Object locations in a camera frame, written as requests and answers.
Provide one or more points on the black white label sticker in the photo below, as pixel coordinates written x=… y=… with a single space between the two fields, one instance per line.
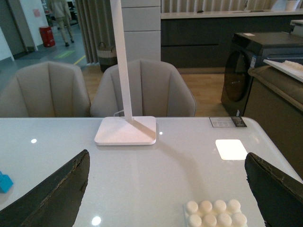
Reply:
x=227 y=122

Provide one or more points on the walking person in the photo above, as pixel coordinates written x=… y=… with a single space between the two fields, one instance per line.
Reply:
x=61 y=12

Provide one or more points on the black washing machine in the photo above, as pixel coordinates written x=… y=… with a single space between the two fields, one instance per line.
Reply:
x=249 y=50

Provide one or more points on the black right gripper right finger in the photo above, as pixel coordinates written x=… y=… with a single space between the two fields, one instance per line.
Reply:
x=278 y=195

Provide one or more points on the beige chair left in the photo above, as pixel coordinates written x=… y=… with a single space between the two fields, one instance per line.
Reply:
x=47 y=89

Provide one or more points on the beige chair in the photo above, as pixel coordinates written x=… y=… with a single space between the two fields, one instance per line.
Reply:
x=47 y=89
x=156 y=89

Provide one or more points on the white desk lamp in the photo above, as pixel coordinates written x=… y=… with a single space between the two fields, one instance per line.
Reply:
x=127 y=130

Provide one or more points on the white studded base plate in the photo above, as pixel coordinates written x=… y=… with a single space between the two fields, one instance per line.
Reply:
x=218 y=213

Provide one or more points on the blue toy brick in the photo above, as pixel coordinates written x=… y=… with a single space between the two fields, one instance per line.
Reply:
x=5 y=183

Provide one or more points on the woven laundry basket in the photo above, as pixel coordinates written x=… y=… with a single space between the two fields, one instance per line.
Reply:
x=107 y=56

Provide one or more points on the olive padded furniture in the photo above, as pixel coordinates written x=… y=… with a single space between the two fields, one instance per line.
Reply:
x=276 y=103

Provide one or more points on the beige chair right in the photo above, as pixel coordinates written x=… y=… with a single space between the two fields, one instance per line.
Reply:
x=156 y=89

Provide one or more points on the dark counter with drawers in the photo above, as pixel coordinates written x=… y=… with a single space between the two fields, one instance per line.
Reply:
x=203 y=40

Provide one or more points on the white tray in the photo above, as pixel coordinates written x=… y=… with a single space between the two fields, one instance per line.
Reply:
x=289 y=70

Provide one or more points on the white tall cabinet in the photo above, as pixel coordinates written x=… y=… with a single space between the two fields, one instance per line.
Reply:
x=141 y=19

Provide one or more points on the red bin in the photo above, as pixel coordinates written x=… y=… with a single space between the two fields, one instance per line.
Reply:
x=47 y=36

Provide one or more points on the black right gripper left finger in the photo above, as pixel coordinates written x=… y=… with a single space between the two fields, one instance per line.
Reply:
x=55 y=202

